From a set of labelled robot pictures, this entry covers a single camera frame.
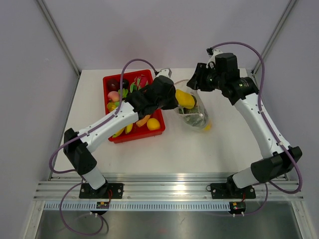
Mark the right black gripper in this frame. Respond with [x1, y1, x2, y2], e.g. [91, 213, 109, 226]
[187, 63, 225, 92]

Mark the yellow mango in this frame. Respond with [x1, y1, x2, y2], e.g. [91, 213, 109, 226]
[175, 90, 195, 109]

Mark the clear zip top bag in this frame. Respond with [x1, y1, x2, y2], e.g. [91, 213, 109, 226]
[174, 80, 212, 132]

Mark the yellow pear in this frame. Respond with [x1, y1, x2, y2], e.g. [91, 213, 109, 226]
[203, 122, 212, 131]

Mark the netted green melon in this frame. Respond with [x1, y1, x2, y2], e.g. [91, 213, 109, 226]
[178, 106, 207, 128]

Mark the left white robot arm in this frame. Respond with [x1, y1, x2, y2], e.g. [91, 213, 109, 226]
[63, 73, 178, 198]

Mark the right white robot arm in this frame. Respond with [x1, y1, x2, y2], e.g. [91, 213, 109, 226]
[186, 53, 302, 199]

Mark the pink dragon fruit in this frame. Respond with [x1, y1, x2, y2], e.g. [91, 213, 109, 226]
[133, 75, 149, 90]

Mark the orange yellow round fruit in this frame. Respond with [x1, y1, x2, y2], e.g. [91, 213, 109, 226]
[147, 118, 161, 131]

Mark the papaya slice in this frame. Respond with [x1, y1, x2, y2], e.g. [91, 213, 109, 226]
[136, 115, 151, 127]

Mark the green star fruit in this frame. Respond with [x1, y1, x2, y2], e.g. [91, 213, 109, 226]
[118, 88, 129, 99]

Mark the red plastic tray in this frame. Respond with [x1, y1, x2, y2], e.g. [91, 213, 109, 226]
[103, 70, 165, 143]

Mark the yellow banana bunch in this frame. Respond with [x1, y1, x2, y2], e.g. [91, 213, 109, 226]
[112, 123, 134, 138]

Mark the dark red apple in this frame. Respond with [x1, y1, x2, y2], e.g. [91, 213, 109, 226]
[107, 78, 120, 92]

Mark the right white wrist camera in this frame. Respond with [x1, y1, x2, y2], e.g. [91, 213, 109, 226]
[207, 48, 223, 65]

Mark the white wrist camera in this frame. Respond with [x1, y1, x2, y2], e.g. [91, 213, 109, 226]
[155, 68, 172, 78]
[207, 48, 223, 65]

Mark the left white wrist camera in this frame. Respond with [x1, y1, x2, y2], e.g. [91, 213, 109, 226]
[155, 68, 172, 78]

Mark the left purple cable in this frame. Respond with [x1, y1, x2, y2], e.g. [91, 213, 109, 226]
[48, 58, 158, 235]

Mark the purple cable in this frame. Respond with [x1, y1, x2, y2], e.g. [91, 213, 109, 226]
[206, 41, 304, 216]
[48, 58, 158, 235]

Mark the right aluminium frame post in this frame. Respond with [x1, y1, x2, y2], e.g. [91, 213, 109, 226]
[251, 0, 299, 75]

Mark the aluminium frame post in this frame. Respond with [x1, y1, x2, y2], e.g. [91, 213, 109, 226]
[251, 0, 299, 75]
[35, 0, 81, 79]

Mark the aluminium mounting rail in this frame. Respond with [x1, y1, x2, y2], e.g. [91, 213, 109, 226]
[33, 172, 300, 200]

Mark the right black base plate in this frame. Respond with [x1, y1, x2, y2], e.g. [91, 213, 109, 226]
[206, 183, 256, 200]

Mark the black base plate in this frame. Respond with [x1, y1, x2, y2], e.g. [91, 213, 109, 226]
[79, 183, 124, 199]
[206, 183, 256, 200]

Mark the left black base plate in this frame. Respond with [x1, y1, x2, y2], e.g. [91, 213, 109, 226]
[79, 183, 124, 199]

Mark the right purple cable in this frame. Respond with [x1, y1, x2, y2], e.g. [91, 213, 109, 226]
[206, 41, 304, 216]

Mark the left aluminium frame post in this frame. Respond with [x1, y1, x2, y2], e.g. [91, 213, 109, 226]
[35, 0, 81, 79]

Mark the white slotted cable duct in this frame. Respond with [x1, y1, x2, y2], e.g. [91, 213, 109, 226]
[44, 201, 230, 212]

